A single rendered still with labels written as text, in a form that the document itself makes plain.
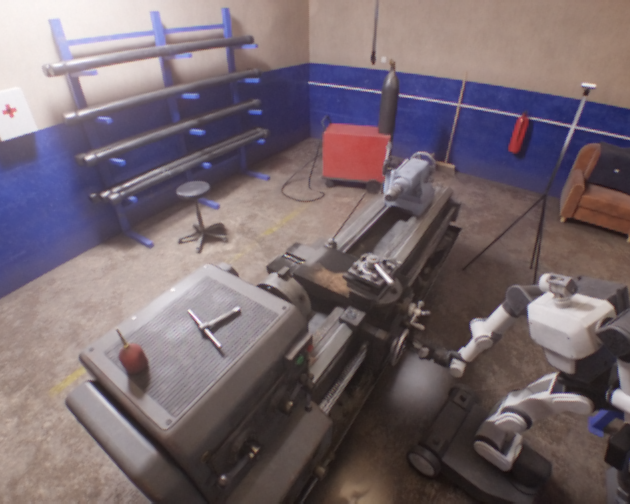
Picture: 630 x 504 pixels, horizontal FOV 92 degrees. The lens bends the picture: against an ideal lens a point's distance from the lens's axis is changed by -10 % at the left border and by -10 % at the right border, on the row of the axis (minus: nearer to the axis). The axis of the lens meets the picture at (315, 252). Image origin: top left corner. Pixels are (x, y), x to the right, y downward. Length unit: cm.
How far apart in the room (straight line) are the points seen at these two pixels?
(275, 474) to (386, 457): 106
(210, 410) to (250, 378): 14
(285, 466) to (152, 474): 58
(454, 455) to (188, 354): 164
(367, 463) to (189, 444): 150
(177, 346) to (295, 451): 63
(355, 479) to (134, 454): 150
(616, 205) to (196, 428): 482
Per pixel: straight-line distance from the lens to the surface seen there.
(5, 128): 371
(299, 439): 145
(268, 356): 105
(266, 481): 140
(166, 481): 101
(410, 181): 247
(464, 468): 224
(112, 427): 108
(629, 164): 520
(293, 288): 139
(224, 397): 99
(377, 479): 228
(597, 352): 148
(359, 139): 451
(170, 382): 102
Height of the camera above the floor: 215
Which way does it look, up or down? 37 degrees down
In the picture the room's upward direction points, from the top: straight up
